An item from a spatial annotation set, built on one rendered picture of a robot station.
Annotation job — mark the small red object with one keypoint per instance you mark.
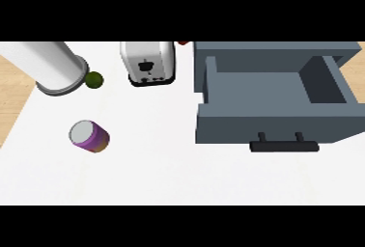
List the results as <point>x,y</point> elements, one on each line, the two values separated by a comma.
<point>181,42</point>

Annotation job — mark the green round fruit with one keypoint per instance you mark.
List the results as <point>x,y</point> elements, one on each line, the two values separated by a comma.
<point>93,79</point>

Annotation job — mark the grey open drawer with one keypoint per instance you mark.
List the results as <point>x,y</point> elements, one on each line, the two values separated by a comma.
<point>265,112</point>

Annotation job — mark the white toaster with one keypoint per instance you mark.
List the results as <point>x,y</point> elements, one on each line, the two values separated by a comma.
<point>147,62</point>

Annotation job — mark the white cylinder with grey rim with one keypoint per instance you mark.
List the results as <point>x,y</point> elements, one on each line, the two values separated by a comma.
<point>38,64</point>

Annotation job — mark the grey cabinet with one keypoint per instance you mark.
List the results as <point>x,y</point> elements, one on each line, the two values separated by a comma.
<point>274,51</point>

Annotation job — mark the purple can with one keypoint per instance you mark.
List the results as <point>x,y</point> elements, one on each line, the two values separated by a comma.
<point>88,136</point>

